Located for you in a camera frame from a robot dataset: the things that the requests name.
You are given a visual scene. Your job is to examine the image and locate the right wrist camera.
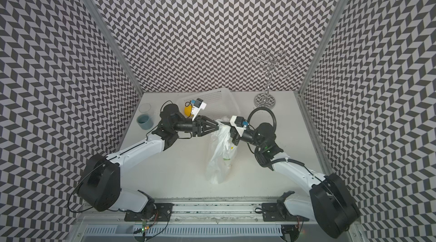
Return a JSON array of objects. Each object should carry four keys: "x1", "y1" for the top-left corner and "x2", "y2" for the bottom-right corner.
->
[{"x1": 230, "y1": 116, "x2": 249, "y2": 129}]

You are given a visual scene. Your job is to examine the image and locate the white plastic basket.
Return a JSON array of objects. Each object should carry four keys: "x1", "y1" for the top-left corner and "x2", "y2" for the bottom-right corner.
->
[{"x1": 176, "y1": 88, "x2": 241, "y2": 120}]

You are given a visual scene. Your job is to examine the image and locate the yellow peach left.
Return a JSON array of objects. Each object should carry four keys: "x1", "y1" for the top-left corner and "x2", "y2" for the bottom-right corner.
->
[{"x1": 184, "y1": 105, "x2": 192, "y2": 118}]

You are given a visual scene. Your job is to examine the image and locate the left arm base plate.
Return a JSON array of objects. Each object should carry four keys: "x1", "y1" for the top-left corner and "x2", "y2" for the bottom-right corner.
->
[{"x1": 124, "y1": 203, "x2": 174, "y2": 223}]

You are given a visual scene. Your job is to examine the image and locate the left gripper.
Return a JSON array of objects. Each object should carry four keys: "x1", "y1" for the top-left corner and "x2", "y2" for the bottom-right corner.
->
[{"x1": 173, "y1": 115, "x2": 220, "y2": 137}]

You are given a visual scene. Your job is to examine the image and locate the teal ceramic cup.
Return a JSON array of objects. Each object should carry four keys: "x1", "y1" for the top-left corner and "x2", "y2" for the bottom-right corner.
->
[{"x1": 136, "y1": 114, "x2": 154, "y2": 130}]

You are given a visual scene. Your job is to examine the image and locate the clear glass cup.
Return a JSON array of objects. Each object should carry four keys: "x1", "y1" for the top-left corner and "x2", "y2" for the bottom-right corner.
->
[{"x1": 138, "y1": 103, "x2": 152, "y2": 115}]

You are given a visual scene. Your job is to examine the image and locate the aluminium front rail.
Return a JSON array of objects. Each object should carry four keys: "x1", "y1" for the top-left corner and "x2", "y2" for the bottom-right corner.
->
[{"x1": 73, "y1": 197, "x2": 362, "y2": 226}]

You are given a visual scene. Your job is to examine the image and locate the lemon print plastic bag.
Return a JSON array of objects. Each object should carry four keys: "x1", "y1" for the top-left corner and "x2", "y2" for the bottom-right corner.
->
[{"x1": 206, "y1": 117, "x2": 237, "y2": 184}]

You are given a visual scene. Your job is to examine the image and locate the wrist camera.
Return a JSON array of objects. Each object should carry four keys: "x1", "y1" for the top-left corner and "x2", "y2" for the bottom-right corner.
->
[
  {"x1": 191, "y1": 98, "x2": 207, "y2": 121},
  {"x1": 230, "y1": 116, "x2": 249, "y2": 129}
]

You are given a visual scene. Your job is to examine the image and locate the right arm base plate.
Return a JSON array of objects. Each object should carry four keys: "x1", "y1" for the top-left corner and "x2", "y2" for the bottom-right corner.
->
[{"x1": 255, "y1": 191, "x2": 309, "y2": 222}]

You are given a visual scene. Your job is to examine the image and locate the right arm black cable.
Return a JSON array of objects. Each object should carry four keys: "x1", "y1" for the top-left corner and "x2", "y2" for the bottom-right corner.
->
[{"x1": 246, "y1": 107, "x2": 358, "y2": 209}]

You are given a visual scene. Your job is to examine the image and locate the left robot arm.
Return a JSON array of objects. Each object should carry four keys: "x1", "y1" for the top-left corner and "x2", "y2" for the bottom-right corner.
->
[{"x1": 73, "y1": 99, "x2": 219, "y2": 213}]

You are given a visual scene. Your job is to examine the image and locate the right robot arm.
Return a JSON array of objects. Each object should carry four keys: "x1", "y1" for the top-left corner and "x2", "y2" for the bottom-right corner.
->
[{"x1": 230, "y1": 123, "x2": 361, "y2": 239}]

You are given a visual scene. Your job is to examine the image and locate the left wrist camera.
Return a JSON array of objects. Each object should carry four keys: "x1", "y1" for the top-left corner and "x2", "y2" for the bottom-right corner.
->
[{"x1": 191, "y1": 98, "x2": 207, "y2": 121}]

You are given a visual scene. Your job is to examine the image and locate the chrome wire cup stand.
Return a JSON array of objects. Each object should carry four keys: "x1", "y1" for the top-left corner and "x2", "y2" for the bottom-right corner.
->
[{"x1": 251, "y1": 49, "x2": 296, "y2": 109}]

